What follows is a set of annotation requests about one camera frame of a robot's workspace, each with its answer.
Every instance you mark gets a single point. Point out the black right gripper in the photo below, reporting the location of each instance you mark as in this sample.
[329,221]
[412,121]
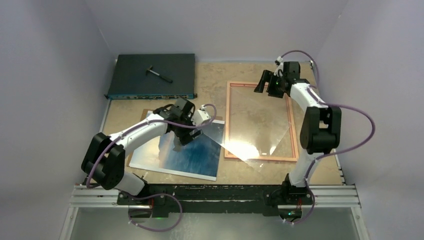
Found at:
[267,76]

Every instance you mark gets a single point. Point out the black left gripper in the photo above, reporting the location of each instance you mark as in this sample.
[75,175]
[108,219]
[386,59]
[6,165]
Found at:
[185,137]

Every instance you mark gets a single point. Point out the blue landscape photo print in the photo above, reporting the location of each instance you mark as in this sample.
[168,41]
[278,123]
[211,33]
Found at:
[188,159]

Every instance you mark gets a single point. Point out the clear transparent sheet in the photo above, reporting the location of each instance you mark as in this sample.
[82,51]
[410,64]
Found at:
[251,132]

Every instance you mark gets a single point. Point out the pink wooden picture frame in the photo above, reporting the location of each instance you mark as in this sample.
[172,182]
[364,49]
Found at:
[261,122]

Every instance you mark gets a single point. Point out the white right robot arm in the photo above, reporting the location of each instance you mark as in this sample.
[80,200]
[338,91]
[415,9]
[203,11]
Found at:
[321,127]

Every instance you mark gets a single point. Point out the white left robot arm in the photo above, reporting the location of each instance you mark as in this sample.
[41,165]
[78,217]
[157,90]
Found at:
[104,161]

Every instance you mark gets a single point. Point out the small black hammer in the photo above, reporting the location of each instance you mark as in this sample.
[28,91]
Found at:
[150,70]

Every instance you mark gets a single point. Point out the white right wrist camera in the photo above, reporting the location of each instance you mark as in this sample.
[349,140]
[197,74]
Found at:
[279,71]

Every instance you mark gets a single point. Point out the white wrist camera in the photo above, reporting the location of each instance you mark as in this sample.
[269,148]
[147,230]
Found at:
[201,117]
[279,71]

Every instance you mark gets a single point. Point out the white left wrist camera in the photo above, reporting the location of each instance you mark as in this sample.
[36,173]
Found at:
[201,117]

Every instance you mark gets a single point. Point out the dark blue network switch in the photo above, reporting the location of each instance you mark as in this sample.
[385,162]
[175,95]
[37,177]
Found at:
[130,82]

